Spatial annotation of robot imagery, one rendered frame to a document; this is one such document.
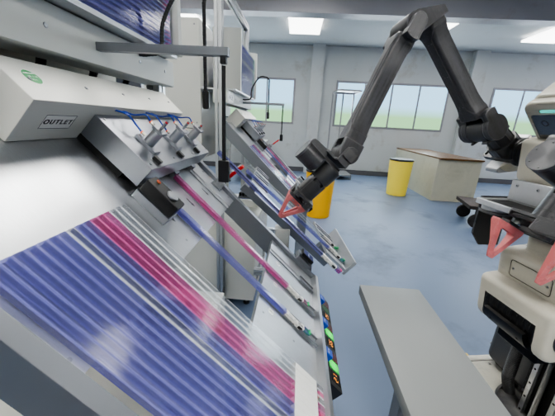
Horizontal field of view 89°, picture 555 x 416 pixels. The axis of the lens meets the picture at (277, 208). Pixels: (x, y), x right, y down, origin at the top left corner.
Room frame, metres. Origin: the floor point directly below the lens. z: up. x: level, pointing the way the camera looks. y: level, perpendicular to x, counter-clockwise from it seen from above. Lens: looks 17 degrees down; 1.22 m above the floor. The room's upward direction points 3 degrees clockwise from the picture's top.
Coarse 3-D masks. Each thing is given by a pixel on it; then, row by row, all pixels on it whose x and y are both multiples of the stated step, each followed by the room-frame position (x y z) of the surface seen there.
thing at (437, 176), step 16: (416, 160) 5.98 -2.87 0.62; (432, 160) 5.30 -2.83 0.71; (448, 160) 5.06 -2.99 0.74; (464, 160) 4.99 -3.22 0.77; (480, 160) 4.97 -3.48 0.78; (416, 176) 5.84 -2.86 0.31; (432, 176) 5.18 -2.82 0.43; (448, 176) 5.05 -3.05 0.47; (464, 176) 5.04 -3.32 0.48; (432, 192) 5.07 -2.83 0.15; (448, 192) 5.05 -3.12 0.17; (464, 192) 5.04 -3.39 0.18
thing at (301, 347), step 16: (272, 240) 0.85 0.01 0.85; (272, 256) 0.75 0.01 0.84; (288, 256) 0.85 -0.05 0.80; (288, 272) 0.75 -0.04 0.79; (304, 272) 0.85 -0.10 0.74; (272, 288) 0.61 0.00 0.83; (304, 288) 0.75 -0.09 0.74; (256, 304) 0.51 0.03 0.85; (288, 304) 0.61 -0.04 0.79; (256, 320) 0.46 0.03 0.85; (272, 320) 0.50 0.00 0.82; (288, 320) 0.54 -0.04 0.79; (304, 320) 0.60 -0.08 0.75; (272, 336) 0.46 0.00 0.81; (288, 336) 0.50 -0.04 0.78; (304, 336) 0.54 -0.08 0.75; (288, 352) 0.46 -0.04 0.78; (304, 352) 0.49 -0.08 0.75; (304, 368) 0.45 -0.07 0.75
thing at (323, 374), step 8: (312, 280) 0.83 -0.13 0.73; (312, 296) 0.74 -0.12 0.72; (312, 304) 0.71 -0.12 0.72; (320, 304) 0.70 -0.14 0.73; (320, 312) 0.65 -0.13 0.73; (320, 320) 0.62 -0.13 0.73; (320, 328) 0.59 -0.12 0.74; (320, 336) 0.56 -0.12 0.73; (320, 344) 0.54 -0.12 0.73; (320, 352) 0.51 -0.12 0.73; (320, 360) 0.49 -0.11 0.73; (320, 368) 0.47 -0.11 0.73; (328, 368) 0.47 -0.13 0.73; (320, 376) 0.45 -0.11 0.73; (328, 376) 0.45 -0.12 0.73; (320, 384) 0.44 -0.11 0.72; (328, 384) 0.43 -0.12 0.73; (328, 392) 0.41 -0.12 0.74; (328, 400) 0.40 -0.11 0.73; (328, 408) 0.38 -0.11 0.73
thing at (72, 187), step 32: (0, 160) 0.36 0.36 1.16; (32, 160) 0.40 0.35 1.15; (64, 160) 0.45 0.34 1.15; (96, 160) 0.51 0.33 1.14; (0, 192) 0.32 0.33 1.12; (32, 192) 0.35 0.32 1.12; (64, 192) 0.39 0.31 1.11; (96, 192) 0.44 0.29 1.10; (128, 192) 0.50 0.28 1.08; (224, 192) 0.86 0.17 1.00; (0, 224) 0.29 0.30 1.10; (32, 224) 0.31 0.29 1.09; (64, 224) 0.35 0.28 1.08; (160, 224) 0.49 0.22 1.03; (0, 256) 0.26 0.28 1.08; (32, 320) 0.23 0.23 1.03; (64, 352) 0.22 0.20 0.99
